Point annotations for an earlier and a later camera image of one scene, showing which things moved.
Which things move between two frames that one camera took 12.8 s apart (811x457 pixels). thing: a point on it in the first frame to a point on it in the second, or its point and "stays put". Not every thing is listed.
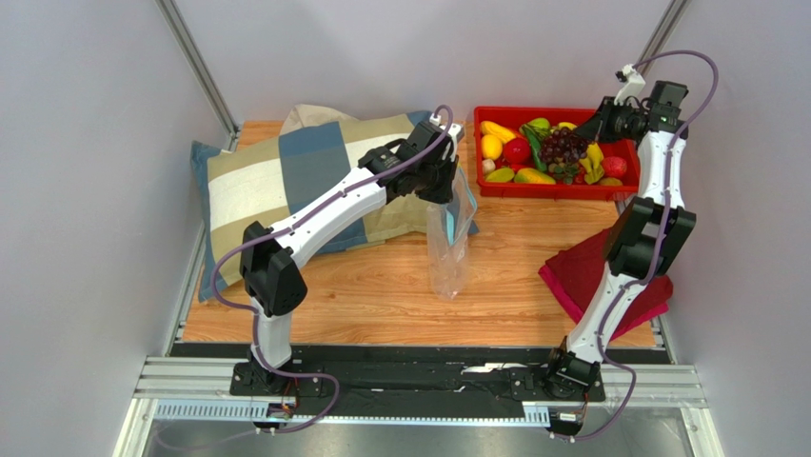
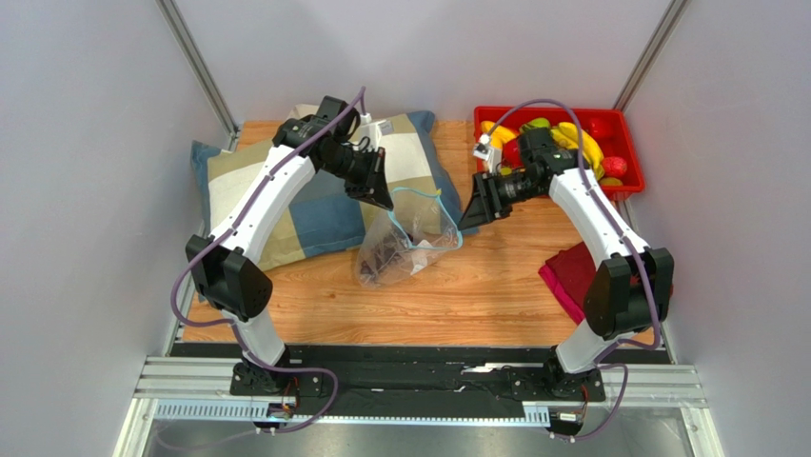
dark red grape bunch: [563, 145] to [388, 248]
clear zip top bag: [446, 228] to [407, 239]
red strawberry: [614, 166] stays put
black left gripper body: [437, 180] to [352, 168]
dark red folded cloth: [579, 271] stays put
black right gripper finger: [591, 128] to [484, 205]
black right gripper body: [604, 124] to [490, 195]
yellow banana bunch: [592, 162] stays put
